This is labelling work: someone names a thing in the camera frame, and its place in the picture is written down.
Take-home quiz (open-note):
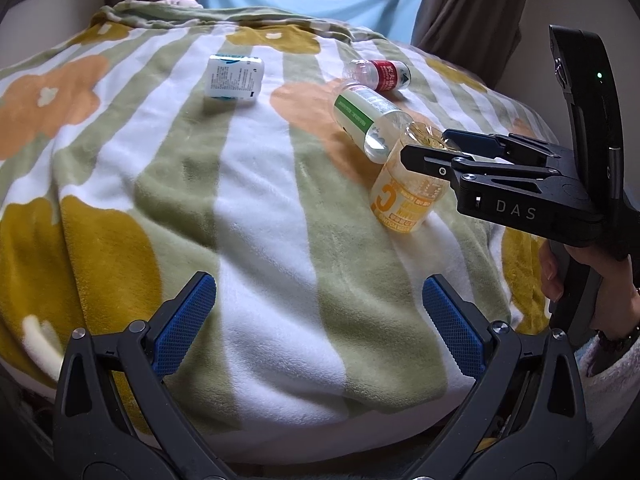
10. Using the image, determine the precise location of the person's right hand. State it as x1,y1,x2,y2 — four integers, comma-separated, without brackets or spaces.
538,241,640,333

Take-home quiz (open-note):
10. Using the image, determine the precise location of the person's right forearm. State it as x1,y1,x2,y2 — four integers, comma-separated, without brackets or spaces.
574,332,640,413

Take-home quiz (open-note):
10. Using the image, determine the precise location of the dark bead bracelet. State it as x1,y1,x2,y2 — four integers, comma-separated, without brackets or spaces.
596,325,640,357

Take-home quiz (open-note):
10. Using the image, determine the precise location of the yellow label plastic bottle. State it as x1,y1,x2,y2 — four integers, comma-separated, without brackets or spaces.
369,122,463,234

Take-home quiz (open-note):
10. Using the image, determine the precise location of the red label plastic bottle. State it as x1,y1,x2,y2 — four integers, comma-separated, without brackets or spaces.
342,58,412,93

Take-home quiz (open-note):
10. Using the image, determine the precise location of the white tissue packet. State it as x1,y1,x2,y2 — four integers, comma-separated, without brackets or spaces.
205,54,265,106

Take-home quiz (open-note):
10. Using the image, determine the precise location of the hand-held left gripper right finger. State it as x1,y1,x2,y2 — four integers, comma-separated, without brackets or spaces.
400,274,596,480

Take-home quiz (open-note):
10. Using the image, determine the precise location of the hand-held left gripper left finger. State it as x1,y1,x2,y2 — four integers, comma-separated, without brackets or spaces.
52,271,241,480

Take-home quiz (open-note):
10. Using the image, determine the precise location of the green label plastic bottle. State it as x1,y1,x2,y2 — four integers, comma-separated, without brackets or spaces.
332,81,415,164

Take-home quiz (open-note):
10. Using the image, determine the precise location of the floral striped fleece blanket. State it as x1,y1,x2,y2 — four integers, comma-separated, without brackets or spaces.
0,0,566,467

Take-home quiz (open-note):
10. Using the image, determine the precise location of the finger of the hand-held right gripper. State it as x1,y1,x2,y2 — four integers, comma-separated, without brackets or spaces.
401,145,557,191
442,129,562,162

